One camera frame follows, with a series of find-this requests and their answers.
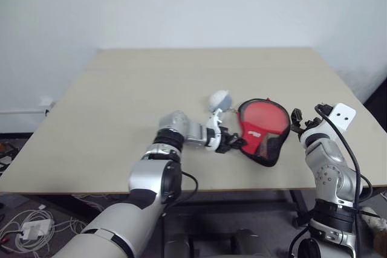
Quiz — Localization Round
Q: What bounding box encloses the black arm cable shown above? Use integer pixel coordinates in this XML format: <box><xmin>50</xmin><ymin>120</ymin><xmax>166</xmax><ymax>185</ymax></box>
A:
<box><xmin>289</xmin><ymin>103</ymin><xmax>373</xmax><ymax>258</ymax></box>
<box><xmin>161</xmin><ymin>170</ymin><xmax>200</xmax><ymax>219</ymax></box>

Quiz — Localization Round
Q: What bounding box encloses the white wall cable duct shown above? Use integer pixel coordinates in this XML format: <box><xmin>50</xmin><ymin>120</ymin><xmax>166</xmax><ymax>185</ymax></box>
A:
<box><xmin>0</xmin><ymin>108</ymin><xmax>46</xmax><ymax>115</ymax></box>

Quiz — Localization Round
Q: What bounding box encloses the dark cabinet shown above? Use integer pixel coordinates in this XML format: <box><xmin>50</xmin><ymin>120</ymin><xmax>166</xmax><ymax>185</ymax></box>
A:
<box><xmin>362</xmin><ymin>76</ymin><xmax>387</xmax><ymax>134</ymax></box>

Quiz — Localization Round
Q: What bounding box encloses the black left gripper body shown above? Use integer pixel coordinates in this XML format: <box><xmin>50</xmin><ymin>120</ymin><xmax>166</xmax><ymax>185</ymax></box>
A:
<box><xmin>215</xmin><ymin>126</ymin><xmax>237</xmax><ymax>154</ymax></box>

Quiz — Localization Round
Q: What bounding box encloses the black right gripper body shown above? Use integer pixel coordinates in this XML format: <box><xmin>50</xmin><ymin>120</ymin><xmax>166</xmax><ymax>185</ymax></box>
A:
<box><xmin>292</xmin><ymin>116</ymin><xmax>323</xmax><ymax>141</ymax></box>

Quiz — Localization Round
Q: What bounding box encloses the white brown fluffy object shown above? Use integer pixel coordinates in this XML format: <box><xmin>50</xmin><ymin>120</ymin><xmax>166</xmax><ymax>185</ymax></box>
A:
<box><xmin>361</xmin><ymin>206</ymin><xmax>387</xmax><ymax>237</ymax></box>

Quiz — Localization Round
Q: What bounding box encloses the white grey plush ball keychain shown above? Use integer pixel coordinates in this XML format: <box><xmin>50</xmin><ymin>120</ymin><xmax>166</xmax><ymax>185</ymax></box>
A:
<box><xmin>208</xmin><ymin>89</ymin><xmax>233</xmax><ymax>112</ymax></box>

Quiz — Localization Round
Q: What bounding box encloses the red black mesh paddle case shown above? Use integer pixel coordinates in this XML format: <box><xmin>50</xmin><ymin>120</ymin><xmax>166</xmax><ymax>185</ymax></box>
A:
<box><xmin>237</xmin><ymin>98</ymin><xmax>292</xmax><ymax>168</ymax></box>

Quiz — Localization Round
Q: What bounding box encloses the white floor cable bundle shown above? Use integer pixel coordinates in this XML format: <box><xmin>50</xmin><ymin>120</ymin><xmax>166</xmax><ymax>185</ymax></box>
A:
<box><xmin>0</xmin><ymin>193</ymin><xmax>106</xmax><ymax>254</ymax></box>

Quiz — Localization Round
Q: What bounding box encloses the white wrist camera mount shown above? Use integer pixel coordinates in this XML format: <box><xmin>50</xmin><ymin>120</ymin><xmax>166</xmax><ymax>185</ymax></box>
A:
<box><xmin>328</xmin><ymin>103</ymin><xmax>356</xmax><ymax>132</ymax></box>
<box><xmin>205</xmin><ymin>108</ymin><xmax>225</xmax><ymax>153</ymax></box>

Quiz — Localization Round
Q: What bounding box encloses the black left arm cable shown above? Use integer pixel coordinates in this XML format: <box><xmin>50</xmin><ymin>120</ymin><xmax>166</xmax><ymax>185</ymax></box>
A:
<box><xmin>161</xmin><ymin>170</ymin><xmax>200</xmax><ymax>219</ymax></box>

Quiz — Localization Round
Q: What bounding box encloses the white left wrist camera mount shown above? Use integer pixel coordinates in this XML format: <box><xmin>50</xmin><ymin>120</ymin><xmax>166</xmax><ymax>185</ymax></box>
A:
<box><xmin>205</xmin><ymin>108</ymin><xmax>225</xmax><ymax>153</ymax></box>

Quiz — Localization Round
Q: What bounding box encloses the white power strip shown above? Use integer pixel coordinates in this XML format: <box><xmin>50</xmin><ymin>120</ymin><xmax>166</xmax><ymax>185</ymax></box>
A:
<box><xmin>20</xmin><ymin>220</ymin><xmax>55</xmax><ymax>240</ymax></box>

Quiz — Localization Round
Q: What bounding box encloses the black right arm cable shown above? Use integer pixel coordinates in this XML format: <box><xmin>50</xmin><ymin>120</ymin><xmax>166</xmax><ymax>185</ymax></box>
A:
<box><xmin>289</xmin><ymin>103</ymin><xmax>373</xmax><ymax>258</ymax></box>

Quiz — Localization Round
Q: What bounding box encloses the red table tennis paddle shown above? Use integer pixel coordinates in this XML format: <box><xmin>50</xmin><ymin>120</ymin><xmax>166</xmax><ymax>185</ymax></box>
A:
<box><xmin>241</xmin><ymin>101</ymin><xmax>290</xmax><ymax>158</ymax></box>

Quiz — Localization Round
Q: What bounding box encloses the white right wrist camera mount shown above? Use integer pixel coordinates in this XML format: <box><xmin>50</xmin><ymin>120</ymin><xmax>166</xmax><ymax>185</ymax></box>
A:
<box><xmin>328</xmin><ymin>103</ymin><xmax>356</xmax><ymax>132</ymax></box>

